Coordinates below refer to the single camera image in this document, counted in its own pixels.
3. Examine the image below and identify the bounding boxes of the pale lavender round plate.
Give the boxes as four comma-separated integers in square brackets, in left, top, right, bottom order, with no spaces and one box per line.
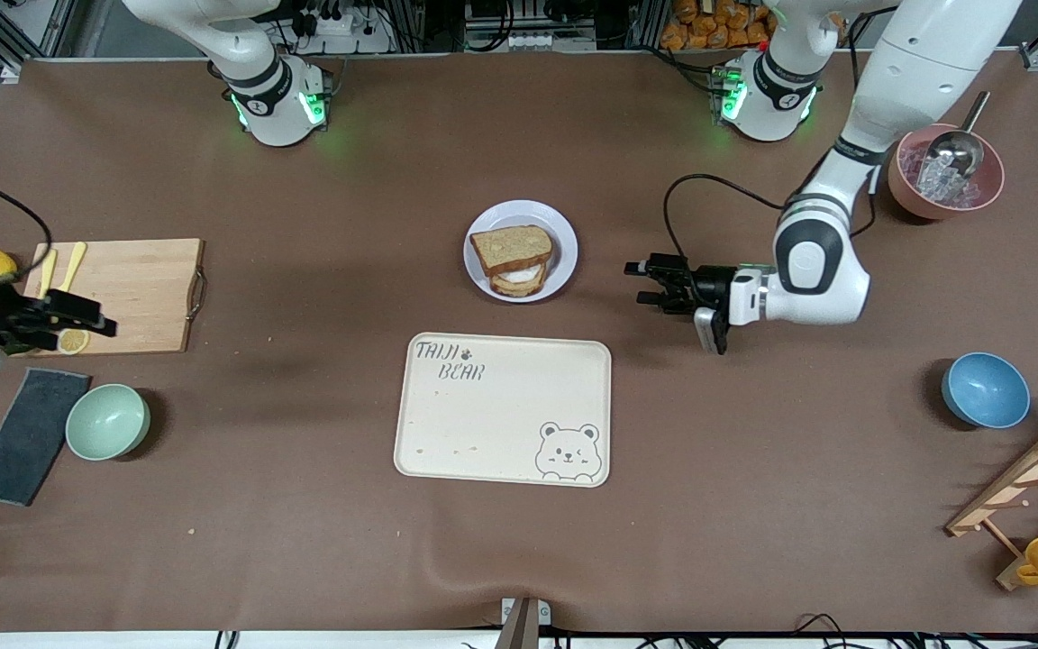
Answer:
[463,199,579,304]

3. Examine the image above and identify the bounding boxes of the toasted bread slice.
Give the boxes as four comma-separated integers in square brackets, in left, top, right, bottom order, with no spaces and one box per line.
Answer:
[489,257,556,298]

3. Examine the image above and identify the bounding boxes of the plain brown bread slice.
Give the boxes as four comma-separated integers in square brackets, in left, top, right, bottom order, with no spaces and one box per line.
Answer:
[469,225,556,278]

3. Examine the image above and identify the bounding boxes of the yellow plastic knife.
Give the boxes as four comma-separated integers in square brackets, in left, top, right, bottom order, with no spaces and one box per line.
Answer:
[54,242,87,297]

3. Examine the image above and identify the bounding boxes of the wooden cutting board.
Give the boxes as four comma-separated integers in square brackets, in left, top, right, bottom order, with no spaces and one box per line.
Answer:
[19,238,207,358]

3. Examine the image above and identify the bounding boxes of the mint green bowl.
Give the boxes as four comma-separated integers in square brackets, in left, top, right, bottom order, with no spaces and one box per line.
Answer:
[65,383,151,462]

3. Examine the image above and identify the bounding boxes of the dark grey cloth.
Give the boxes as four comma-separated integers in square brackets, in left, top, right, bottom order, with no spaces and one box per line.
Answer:
[0,367,93,507]

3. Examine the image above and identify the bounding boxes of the brown table mat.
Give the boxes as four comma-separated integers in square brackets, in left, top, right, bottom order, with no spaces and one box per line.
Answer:
[0,50,1038,634]

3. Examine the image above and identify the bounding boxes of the cream bear print tray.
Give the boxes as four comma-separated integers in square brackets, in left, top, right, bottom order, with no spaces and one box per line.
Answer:
[393,333,614,489]

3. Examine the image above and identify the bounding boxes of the pink bowl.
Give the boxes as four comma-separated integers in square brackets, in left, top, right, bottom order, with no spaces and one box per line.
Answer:
[887,123,1006,221]

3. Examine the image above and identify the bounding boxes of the clear ice cubes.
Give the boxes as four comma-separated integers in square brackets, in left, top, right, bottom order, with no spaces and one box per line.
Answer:
[899,144,981,205]

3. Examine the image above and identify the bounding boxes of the orange snack bags pile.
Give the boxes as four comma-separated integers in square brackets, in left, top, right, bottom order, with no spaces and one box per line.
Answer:
[660,0,777,50]

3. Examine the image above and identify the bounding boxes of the grey electronics box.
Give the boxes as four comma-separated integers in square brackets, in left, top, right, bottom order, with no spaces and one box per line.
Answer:
[465,0,596,50]

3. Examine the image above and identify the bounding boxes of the metal scoop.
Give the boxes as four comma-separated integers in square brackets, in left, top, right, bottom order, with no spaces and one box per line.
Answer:
[924,90,993,181]

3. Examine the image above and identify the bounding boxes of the blue bowl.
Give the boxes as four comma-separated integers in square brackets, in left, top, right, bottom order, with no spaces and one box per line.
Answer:
[941,352,1032,430]

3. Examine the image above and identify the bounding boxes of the wooden peg rack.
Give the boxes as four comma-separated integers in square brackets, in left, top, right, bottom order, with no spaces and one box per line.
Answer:
[945,415,1038,593]

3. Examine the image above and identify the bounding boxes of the white power strip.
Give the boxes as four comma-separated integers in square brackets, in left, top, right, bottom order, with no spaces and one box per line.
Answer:
[289,9,394,53]

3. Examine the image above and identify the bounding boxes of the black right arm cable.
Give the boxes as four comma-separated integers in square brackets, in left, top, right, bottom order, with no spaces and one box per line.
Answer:
[0,180,53,285]

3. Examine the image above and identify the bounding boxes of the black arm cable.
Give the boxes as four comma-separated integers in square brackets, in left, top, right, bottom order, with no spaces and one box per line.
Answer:
[0,180,53,285]
[663,174,795,271]

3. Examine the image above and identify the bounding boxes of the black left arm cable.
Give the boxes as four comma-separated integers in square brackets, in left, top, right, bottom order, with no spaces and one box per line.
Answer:
[663,174,795,271]

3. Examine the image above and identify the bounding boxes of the black cable loop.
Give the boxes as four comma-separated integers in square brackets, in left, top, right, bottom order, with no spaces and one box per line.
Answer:
[794,614,858,636]

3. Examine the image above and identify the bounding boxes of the aluminium camera post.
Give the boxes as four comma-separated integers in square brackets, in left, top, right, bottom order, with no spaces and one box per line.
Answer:
[494,595,552,649]

